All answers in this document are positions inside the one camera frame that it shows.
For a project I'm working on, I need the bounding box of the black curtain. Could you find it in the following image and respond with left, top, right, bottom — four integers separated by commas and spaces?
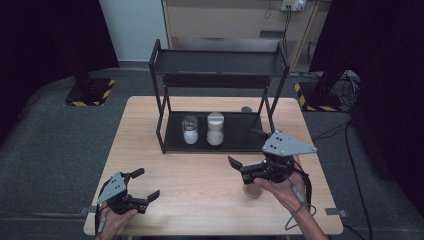
0, 0, 120, 144
308, 0, 424, 209

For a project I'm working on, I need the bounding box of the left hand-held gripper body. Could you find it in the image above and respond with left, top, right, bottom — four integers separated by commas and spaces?
97, 171, 150, 215

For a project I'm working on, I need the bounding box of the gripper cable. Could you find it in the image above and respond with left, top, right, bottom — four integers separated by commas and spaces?
94, 181, 113, 238
284, 166, 318, 232

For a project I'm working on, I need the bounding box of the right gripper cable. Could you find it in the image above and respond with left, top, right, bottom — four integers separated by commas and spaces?
284, 166, 318, 232

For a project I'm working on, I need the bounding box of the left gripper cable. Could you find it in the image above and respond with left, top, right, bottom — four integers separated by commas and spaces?
94, 181, 113, 238

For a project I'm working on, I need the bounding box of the black metal two-tier shelf rack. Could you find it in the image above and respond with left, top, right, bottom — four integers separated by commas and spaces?
148, 38, 290, 155

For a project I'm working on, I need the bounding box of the person's right hand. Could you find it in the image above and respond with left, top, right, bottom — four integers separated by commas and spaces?
253, 155, 309, 214

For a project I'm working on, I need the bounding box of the light wooden cabinet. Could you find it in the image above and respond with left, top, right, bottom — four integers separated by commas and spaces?
161, 0, 322, 72

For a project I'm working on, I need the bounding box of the white-lidded jar of white powder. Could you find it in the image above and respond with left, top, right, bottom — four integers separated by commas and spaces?
206, 111, 226, 147

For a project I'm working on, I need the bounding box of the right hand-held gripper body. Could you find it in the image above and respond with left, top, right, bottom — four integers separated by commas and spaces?
239, 130, 318, 185

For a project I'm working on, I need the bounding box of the white-lidded jar of brown powder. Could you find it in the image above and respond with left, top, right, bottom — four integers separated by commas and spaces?
242, 183, 264, 200

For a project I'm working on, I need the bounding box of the glass jar with silver lid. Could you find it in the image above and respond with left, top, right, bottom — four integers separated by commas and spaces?
181, 115, 200, 146

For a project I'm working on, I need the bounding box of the black power strip cable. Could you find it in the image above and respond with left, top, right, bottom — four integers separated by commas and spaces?
281, 9, 292, 54

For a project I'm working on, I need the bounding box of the white power strip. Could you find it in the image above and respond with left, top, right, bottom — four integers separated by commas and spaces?
280, 0, 307, 12

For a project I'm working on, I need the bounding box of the person's left hand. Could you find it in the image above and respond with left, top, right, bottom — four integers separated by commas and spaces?
96, 207, 139, 240

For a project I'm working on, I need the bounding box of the long black floor cable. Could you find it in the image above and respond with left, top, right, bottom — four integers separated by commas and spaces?
311, 118, 374, 240

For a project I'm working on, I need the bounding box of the black stand with striped base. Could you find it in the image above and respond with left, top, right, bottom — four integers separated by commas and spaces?
63, 66, 116, 108
293, 66, 344, 113

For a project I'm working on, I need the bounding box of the tangle of cables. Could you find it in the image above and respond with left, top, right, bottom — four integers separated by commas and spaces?
333, 69, 362, 108

